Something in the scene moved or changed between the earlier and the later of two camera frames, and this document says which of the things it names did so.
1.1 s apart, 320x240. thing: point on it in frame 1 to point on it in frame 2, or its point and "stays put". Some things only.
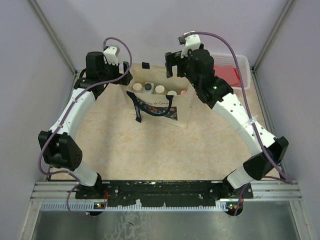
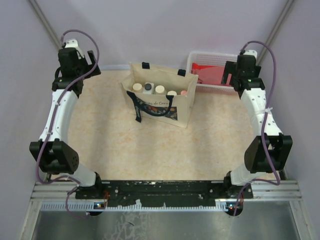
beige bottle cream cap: (137, 86) stays put
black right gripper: (171, 59) to (230, 68)
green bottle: (172, 93) stays put
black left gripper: (124, 81) to (96, 72)
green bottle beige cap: (160, 89) stays put
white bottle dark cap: (149, 88) stays put
